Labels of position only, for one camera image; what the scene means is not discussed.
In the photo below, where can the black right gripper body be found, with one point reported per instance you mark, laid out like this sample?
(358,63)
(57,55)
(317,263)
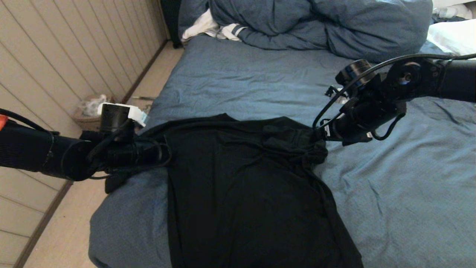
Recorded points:
(360,119)

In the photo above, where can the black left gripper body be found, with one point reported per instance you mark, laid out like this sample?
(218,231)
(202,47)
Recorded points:
(137,152)

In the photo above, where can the black moon print T-shirt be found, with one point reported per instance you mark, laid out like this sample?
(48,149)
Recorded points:
(241,186)

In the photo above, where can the patterned item on floor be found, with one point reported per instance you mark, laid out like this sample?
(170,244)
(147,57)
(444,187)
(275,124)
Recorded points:
(145,108)

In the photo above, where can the thin grey rod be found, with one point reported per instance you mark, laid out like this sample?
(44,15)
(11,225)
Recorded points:
(145,98)

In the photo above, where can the brown trash bin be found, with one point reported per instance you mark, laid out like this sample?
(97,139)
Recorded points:
(87,121)

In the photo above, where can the clear plastic bin liner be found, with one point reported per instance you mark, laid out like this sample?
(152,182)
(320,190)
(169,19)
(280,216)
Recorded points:
(91,105)

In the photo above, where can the crumpled blue duvet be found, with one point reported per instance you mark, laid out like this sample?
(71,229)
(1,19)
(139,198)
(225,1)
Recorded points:
(334,26)

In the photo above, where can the white pillow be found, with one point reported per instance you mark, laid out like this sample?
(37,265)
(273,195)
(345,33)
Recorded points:
(452,37)

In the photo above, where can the blue bed sheet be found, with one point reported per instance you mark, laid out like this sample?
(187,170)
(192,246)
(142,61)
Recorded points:
(241,74)

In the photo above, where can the black bedside furniture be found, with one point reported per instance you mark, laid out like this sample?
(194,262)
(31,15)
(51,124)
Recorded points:
(171,22)

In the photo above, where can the white garment with blue stripes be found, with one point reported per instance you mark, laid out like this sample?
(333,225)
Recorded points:
(202,28)

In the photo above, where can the white crumpled bedding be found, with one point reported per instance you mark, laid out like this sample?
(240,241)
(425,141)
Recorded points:
(453,9)

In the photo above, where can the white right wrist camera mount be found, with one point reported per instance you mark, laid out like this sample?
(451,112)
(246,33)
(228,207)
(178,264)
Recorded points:
(334,95)

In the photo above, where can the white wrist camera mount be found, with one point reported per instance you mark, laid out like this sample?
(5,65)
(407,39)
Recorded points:
(135,113)
(334,95)

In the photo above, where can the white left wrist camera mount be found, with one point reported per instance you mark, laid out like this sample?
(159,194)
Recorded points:
(135,113)

